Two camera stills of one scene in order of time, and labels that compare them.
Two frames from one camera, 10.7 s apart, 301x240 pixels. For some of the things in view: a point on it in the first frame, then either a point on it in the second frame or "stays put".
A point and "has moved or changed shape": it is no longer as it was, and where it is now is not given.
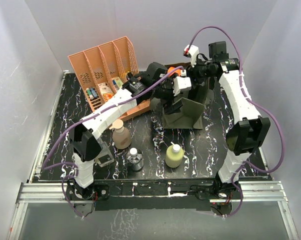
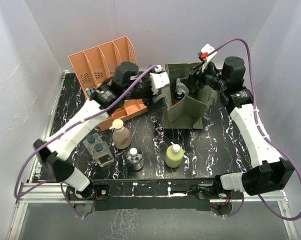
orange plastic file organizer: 101,71 stays put
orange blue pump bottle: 178,71 has moved or changed shape
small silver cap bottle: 134,160 stays put
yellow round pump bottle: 174,155 stays put
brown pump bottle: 121,136 stays put
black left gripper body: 164,92 → 143,91
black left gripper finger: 170,108 → 157,104
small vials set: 92,93 stays put
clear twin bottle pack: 105,158 stays put
